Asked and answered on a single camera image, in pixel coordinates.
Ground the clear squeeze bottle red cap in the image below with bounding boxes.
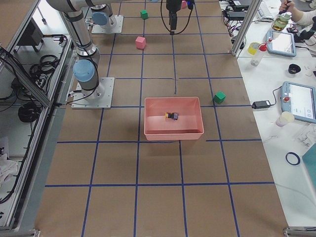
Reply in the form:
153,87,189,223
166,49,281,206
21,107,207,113
250,42,268,66

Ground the teach pendant far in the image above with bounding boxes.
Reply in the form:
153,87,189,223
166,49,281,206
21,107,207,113
266,30,296,57

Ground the black power adapter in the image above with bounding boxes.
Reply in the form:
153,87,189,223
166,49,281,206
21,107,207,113
251,100,271,109

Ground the green cube near bin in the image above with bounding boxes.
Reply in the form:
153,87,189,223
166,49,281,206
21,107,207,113
213,91,226,104

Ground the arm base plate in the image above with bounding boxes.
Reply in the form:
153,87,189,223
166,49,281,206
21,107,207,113
71,77,115,109
92,14,124,35

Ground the teach pendant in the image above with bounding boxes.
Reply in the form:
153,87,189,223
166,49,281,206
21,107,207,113
266,30,296,57
280,81,316,123

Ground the yellow push button switch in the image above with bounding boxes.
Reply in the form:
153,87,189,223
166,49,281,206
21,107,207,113
165,112,178,120

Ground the pink plastic bin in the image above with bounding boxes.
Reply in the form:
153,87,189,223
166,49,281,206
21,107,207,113
144,97,204,141

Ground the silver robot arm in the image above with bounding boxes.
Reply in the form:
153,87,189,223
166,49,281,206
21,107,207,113
47,0,113,100
89,0,195,35

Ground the black bowl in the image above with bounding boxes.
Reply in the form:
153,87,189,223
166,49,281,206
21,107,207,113
288,64,301,75

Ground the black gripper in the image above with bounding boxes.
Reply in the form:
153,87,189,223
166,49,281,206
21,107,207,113
166,0,195,35

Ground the green cube far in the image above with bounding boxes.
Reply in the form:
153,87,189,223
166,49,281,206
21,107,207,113
140,9,149,20

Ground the pink cube near base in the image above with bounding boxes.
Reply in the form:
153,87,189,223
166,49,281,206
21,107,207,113
135,37,146,49

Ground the blue tape ring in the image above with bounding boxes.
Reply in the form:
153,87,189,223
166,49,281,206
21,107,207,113
285,152,301,166

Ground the yellow tape roll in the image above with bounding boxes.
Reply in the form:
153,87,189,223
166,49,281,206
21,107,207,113
247,42,260,55

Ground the teach pendant near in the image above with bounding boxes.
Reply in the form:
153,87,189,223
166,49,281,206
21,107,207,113
280,81,316,123

